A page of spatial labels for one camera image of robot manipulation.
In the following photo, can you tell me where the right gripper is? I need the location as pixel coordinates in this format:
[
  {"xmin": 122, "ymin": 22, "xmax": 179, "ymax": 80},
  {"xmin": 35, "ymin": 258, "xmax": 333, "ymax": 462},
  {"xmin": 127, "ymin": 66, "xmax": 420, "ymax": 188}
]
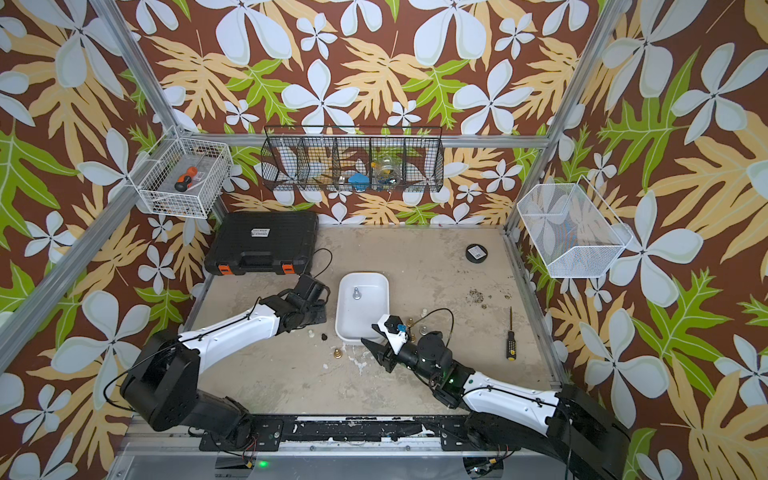
[{"xmin": 362, "ymin": 325, "xmax": 441, "ymax": 385}]

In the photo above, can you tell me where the white plastic storage box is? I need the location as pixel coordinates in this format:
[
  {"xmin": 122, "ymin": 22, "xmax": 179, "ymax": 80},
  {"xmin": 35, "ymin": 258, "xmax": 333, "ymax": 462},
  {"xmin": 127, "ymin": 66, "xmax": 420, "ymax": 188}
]
[{"xmin": 335, "ymin": 272, "xmax": 389, "ymax": 345}]

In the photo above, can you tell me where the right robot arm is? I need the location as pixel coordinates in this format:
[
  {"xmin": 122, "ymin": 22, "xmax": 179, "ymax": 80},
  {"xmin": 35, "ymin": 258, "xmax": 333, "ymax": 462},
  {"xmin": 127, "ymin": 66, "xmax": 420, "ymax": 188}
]
[{"xmin": 361, "ymin": 316, "xmax": 631, "ymax": 479}]

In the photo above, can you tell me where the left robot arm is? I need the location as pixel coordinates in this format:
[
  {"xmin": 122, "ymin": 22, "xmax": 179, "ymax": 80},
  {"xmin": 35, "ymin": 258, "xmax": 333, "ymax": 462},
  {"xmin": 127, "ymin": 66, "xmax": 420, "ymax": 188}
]
[{"xmin": 120, "ymin": 274, "xmax": 330, "ymax": 448}]

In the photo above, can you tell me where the black tool case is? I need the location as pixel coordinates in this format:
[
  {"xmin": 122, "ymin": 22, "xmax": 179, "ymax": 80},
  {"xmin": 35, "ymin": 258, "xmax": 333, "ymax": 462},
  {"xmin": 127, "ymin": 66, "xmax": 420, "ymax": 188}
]
[{"xmin": 204, "ymin": 211, "xmax": 319, "ymax": 276}]

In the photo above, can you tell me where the black round tape disc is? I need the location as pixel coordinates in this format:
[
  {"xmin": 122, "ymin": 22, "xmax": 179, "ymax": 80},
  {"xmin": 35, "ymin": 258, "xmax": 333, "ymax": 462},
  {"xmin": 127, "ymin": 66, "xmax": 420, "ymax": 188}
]
[{"xmin": 465, "ymin": 243, "xmax": 488, "ymax": 264}]

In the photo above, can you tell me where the yellow black screwdriver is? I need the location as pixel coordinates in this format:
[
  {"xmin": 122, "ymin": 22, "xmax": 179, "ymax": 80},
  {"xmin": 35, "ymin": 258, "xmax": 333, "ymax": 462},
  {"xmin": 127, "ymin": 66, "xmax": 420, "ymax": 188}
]
[{"xmin": 505, "ymin": 307, "xmax": 517, "ymax": 361}]

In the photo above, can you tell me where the blue object in basket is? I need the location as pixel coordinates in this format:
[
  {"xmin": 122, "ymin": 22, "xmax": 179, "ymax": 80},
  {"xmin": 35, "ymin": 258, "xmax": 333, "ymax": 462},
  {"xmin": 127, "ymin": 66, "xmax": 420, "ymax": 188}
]
[{"xmin": 347, "ymin": 173, "xmax": 370, "ymax": 192}]

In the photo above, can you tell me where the clear plastic container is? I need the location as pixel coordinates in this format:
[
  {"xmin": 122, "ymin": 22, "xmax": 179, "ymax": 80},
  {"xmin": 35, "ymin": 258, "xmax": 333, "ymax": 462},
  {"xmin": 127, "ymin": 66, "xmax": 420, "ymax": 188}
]
[{"xmin": 372, "ymin": 155, "xmax": 402, "ymax": 187}]

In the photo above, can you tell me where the red black screwdriver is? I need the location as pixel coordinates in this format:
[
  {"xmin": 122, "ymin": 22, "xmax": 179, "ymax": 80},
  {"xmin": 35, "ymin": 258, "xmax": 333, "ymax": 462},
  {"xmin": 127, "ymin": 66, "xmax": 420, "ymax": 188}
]
[{"xmin": 174, "ymin": 167, "xmax": 198, "ymax": 193}]

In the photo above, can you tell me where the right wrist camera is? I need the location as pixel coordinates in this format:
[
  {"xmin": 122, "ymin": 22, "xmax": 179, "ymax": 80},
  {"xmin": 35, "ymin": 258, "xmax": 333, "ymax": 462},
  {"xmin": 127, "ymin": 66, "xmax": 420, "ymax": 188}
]
[{"xmin": 382, "ymin": 315, "xmax": 409, "ymax": 355}]

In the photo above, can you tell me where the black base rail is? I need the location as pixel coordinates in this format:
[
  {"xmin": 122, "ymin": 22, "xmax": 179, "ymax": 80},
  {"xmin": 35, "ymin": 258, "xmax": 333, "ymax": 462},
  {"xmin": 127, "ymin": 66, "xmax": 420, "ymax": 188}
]
[{"xmin": 199, "ymin": 414, "xmax": 521, "ymax": 454}]

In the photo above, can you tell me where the black wire basket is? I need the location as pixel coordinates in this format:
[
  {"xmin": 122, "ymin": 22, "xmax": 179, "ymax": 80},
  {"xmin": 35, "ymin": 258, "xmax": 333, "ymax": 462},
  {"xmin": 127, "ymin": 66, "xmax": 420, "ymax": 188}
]
[{"xmin": 257, "ymin": 126, "xmax": 445, "ymax": 193}]

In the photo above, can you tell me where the white wire basket left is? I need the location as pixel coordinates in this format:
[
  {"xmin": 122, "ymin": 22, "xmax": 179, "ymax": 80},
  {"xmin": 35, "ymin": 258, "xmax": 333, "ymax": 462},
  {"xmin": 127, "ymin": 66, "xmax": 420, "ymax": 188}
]
[{"xmin": 132, "ymin": 127, "xmax": 233, "ymax": 219}]

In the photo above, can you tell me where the white wire basket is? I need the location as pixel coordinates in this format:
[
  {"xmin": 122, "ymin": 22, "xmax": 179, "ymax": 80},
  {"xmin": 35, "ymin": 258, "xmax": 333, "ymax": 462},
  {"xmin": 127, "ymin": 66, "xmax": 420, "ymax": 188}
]
[
  {"xmin": 517, "ymin": 176, "xmax": 633, "ymax": 279},
  {"xmin": 132, "ymin": 127, "xmax": 233, "ymax": 219}
]

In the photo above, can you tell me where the white wire basket right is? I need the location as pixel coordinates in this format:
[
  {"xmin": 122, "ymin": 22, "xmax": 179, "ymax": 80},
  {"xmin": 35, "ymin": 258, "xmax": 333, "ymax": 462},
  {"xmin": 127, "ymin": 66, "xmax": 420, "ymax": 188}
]
[{"xmin": 517, "ymin": 176, "xmax": 633, "ymax": 279}]

